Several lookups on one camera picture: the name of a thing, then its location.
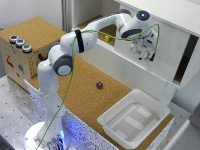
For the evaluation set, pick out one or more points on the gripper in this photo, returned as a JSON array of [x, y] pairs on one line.
[[141, 46]]

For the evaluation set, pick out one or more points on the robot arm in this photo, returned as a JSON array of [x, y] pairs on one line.
[[48, 80]]

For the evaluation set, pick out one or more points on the yellow block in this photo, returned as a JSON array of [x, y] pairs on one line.
[[107, 38]]

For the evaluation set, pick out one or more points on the white cabinet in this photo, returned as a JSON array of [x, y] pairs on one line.
[[173, 15]]

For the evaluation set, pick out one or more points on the purple block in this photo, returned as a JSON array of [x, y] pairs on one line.
[[99, 85]]

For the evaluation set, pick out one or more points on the white plastic box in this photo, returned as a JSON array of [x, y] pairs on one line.
[[133, 120]]

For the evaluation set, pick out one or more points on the wooden drawer box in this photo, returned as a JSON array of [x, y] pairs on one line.
[[35, 31]]

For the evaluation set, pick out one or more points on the green button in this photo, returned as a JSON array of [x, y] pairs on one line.
[[26, 47]]

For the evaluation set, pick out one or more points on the blue button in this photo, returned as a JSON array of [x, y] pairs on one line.
[[20, 42]]

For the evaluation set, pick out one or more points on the red button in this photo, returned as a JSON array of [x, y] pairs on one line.
[[13, 38]]

